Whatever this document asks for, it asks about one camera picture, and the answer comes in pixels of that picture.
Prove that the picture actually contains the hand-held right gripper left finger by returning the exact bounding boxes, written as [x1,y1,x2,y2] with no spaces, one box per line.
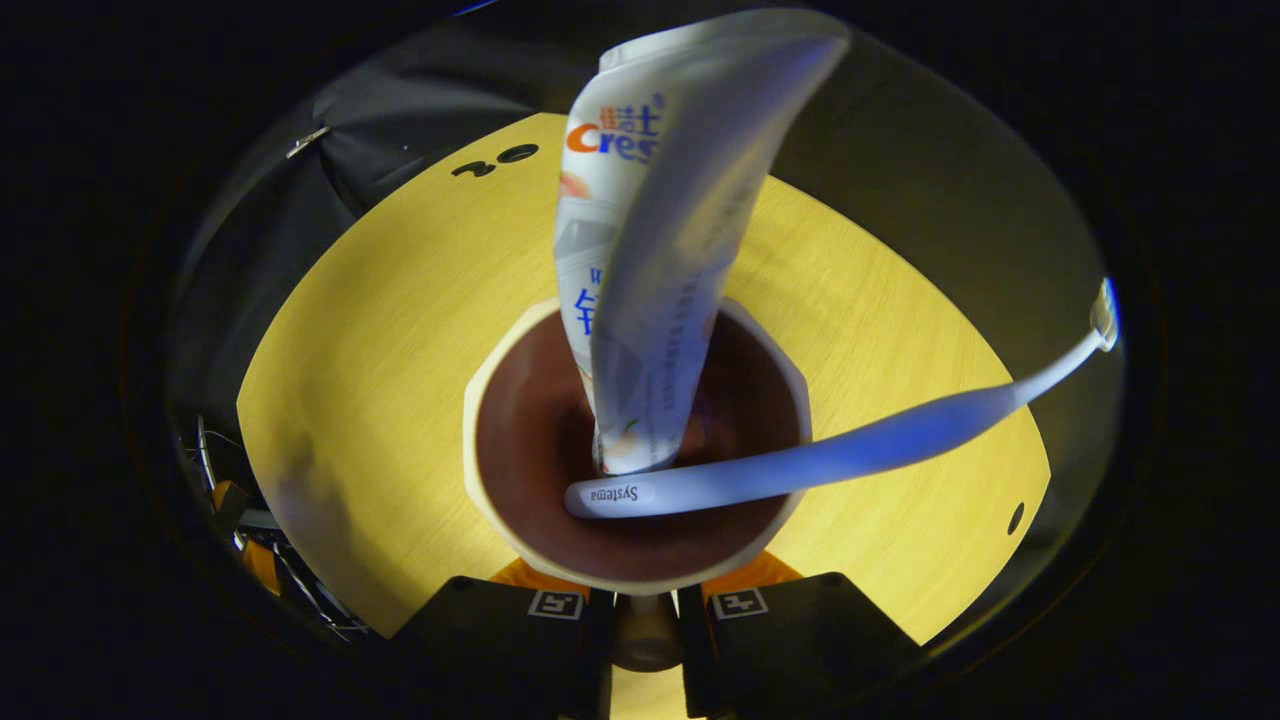
[395,557,613,720]

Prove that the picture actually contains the white toothpaste tube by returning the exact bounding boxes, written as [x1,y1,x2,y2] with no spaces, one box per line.
[553,8,851,476]

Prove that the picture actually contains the black backdrop cloth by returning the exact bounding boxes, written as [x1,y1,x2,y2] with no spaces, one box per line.
[165,0,1126,641]

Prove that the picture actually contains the beige cup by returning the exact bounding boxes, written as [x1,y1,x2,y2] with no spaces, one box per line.
[463,295,811,673]

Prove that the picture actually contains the light blue toothbrush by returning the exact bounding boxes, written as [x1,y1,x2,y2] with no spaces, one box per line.
[565,278,1119,519]

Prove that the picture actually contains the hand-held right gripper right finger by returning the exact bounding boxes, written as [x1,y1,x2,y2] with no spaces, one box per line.
[680,550,921,720]

